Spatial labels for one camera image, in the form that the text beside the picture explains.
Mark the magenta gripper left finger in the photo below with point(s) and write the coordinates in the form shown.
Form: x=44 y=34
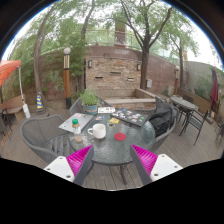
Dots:
x=79 y=163

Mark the closed maroon umbrella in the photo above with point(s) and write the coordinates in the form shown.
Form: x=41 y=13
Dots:
x=214 y=91

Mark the black metal chair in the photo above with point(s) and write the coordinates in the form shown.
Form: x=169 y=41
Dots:
x=196 y=119

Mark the orange umbrella canopy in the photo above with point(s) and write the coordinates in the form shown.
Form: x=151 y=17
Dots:
x=6 y=68

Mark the black jacket on chair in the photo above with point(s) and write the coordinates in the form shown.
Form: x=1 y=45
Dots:
x=163 y=118

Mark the black laptop with stickers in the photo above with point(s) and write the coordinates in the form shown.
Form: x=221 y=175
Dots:
x=130 y=116

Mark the red round coaster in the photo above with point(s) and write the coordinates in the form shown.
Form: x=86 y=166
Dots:
x=120 y=136

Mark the grey chair right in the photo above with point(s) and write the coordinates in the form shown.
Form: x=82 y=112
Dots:
x=160 y=139

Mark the wooden bench left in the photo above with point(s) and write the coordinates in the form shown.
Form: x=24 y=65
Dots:
x=14 y=106

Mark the potted green plant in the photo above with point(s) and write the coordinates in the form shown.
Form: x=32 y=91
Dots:
x=90 y=101

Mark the wooden lamp post globe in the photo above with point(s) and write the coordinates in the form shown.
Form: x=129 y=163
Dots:
x=66 y=77

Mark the white ceramic mug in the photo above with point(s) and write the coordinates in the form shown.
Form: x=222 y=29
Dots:
x=98 y=131

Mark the white paper booklet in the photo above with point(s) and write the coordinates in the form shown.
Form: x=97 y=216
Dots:
x=103 y=110

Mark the silver laptop with stickers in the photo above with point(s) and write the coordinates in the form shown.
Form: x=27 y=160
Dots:
x=77 y=118

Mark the yellow sticker card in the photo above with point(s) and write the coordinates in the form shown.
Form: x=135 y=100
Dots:
x=114 y=120

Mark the grey wicker chair left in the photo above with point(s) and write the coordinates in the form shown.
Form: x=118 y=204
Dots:
x=44 y=137

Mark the green-capped plastic bottle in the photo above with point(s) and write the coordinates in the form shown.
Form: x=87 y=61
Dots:
x=77 y=131

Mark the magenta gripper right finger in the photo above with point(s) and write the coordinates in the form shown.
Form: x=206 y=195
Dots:
x=144 y=161

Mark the round glass patio table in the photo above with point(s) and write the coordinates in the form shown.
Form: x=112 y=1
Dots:
x=110 y=152

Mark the grey chair behind table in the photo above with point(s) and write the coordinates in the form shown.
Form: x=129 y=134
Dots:
x=78 y=106

